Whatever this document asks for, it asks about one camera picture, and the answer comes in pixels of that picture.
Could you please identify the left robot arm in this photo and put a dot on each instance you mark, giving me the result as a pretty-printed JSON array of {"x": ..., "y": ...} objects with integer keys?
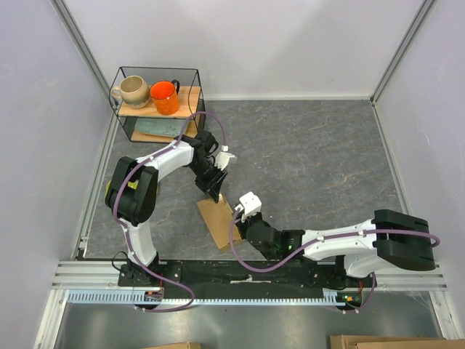
[{"x": 131, "y": 194}]

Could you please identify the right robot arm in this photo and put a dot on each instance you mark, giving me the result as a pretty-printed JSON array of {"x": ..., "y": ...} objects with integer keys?
[{"x": 388, "y": 240}]

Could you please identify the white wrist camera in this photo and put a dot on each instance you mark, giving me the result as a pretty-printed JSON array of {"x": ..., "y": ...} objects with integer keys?
[
  {"x": 224, "y": 158},
  {"x": 248, "y": 205}
]

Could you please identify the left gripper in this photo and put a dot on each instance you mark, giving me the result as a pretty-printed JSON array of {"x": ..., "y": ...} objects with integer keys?
[{"x": 212, "y": 185}]

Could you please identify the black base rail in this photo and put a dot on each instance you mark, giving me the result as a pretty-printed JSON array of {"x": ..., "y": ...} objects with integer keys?
[{"x": 228, "y": 280}]

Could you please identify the cardboard piece bottom centre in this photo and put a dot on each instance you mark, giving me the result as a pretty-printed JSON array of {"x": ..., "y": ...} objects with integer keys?
[{"x": 179, "y": 345}]

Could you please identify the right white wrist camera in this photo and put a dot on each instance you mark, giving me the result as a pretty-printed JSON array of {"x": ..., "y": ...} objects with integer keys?
[{"x": 248, "y": 205}]

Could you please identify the brown cardboard express box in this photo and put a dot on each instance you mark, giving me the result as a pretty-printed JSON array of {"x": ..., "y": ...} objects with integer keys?
[{"x": 217, "y": 217}]

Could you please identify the beige ceramic mug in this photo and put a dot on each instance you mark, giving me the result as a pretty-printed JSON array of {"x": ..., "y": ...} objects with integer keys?
[{"x": 133, "y": 91}]

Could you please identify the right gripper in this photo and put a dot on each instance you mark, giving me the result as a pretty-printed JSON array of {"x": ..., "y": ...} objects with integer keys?
[{"x": 241, "y": 225}]

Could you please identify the orange mug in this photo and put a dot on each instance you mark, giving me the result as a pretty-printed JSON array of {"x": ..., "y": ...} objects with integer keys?
[{"x": 165, "y": 96}]

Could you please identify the light green tray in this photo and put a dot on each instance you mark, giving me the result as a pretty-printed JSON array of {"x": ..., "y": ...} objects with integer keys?
[{"x": 159, "y": 127}]

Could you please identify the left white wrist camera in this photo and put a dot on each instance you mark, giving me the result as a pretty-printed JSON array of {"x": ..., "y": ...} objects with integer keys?
[{"x": 224, "y": 158}]

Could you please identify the black wire wooden shelf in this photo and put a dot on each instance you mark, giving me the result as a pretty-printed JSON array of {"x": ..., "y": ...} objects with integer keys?
[{"x": 153, "y": 105}]

